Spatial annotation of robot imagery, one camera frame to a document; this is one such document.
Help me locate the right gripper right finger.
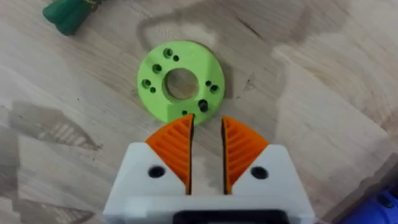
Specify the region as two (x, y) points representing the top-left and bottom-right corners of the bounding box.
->
(221, 116), (315, 218)

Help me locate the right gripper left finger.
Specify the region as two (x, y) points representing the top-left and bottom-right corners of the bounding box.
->
(102, 113), (195, 217)

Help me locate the blue electric screwdriver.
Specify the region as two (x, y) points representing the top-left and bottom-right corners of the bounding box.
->
(341, 187), (398, 224)

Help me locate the green toy vegetable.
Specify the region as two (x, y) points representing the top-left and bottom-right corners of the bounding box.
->
(42, 0), (101, 36)

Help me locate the green disc with holes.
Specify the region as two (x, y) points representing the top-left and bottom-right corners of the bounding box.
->
(136, 40), (225, 126)

